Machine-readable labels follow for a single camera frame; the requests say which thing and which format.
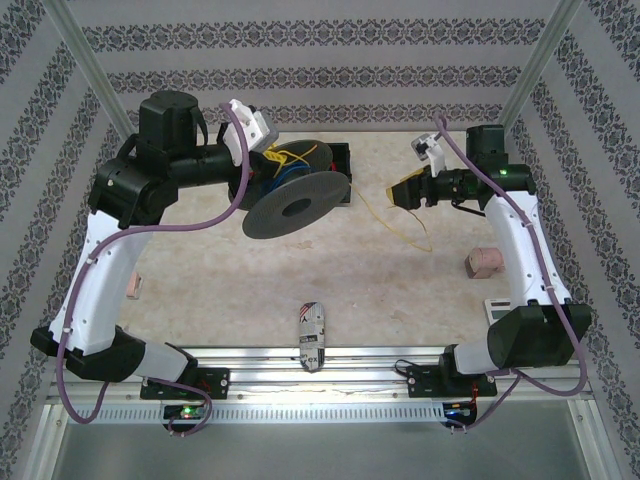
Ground newspaper print case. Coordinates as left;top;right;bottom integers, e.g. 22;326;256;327
297;301;327;374

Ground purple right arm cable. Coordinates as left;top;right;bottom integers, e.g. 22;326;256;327
433;113;589;434

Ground black plastic bin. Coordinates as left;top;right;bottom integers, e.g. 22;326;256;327
327;142;355;207

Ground white calculator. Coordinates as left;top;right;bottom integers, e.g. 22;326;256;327
483;297;514;326

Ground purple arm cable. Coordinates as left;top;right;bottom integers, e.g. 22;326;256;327
433;113;589;434
55;99;254;439

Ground grey metal panel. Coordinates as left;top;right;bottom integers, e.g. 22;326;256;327
49;399;596;480

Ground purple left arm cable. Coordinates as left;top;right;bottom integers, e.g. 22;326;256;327
55;99;254;439

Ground white slotted cable duct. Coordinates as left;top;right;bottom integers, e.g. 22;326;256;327
69;404;446;425

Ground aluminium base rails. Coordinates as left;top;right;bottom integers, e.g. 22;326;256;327
49;342;591;402

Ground small control board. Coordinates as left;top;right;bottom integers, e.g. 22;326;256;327
163;403;207;421
443;401;479;419

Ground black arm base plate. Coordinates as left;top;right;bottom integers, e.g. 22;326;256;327
407;363;497;400
139;367;230;401

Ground blue cable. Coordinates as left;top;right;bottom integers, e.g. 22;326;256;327
272;159;314;194

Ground aluminium frame post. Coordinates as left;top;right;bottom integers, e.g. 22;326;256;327
42;0;141;151
492;0;585;144

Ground dark grey cable spool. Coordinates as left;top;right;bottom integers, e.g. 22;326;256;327
227;139;350;241

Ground yellow cable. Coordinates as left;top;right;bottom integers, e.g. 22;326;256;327
269;143;434;254

